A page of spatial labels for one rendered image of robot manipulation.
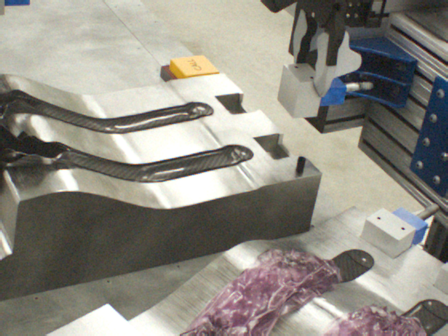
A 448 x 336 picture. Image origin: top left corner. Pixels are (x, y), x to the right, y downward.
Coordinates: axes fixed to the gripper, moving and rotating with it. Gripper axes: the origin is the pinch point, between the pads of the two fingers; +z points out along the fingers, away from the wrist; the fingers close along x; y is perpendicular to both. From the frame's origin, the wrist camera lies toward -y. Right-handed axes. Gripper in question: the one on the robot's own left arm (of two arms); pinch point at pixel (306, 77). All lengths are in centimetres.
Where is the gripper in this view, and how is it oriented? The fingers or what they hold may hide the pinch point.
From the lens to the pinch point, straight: 107.9
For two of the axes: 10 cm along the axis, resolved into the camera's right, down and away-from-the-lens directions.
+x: -3.7, -5.5, 7.4
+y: 9.2, -1.1, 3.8
